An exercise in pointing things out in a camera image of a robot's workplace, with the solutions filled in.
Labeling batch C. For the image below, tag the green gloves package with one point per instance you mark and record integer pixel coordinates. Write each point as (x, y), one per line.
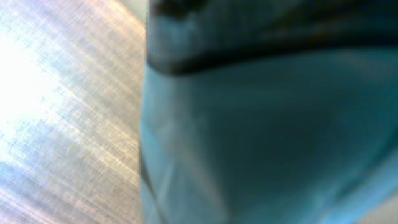
(268, 111)

